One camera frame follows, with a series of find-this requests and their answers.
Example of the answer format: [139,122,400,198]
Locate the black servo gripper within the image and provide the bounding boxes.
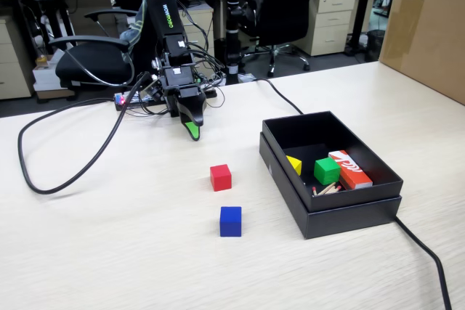
[159,64,209,142]

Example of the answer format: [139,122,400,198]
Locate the red wooden cube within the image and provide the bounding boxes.
[209,163,233,192]

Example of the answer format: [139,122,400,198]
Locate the blue wooden cube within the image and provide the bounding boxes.
[219,205,243,238]

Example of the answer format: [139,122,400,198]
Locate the green wooden cube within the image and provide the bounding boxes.
[313,158,341,186]

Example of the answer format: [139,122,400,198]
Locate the circuit board with red LED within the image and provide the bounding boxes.
[113,91,150,106]

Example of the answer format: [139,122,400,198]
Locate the beige cabinet behind robot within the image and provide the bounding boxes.
[177,6,216,60]

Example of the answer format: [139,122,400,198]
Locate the black pole with white bands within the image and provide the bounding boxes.
[224,0,243,86]

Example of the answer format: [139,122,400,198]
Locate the grey striped garment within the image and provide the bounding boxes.
[118,0,150,66]

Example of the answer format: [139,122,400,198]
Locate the yellow wooden block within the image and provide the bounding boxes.
[286,155,303,176]

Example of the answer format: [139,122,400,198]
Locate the black office chair with armrests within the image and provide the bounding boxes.
[48,8,146,90]

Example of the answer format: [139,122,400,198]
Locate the black mesh office chair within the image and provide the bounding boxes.
[239,0,323,78]

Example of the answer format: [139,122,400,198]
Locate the white stacked cartons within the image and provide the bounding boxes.
[32,54,76,101]

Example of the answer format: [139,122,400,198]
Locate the beige three drawer cabinet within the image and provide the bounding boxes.
[293,0,357,57]

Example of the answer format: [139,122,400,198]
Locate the orange white matchbox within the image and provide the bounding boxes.
[328,150,374,191]

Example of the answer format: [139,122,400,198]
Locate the black open box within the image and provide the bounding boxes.
[258,131,403,240]

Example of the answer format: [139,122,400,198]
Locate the black cardboard box tray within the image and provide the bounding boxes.
[262,110,405,213]

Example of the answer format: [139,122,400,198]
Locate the beige wide side cabinet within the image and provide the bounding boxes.
[0,15,36,101]

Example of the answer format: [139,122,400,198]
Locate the black waste bin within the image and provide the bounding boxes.
[364,29,387,63]

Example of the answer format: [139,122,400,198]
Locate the large brown cardboard carton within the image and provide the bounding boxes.
[377,0,465,106]

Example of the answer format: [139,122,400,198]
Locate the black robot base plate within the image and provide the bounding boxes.
[115,89,219,115]

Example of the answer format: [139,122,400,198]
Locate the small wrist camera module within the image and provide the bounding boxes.
[146,77,163,101]

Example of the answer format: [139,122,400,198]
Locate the thick black looped cable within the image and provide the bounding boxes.
[17,71,152,195]

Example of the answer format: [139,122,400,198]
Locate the long black table cable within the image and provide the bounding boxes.
[250,77,453,310]

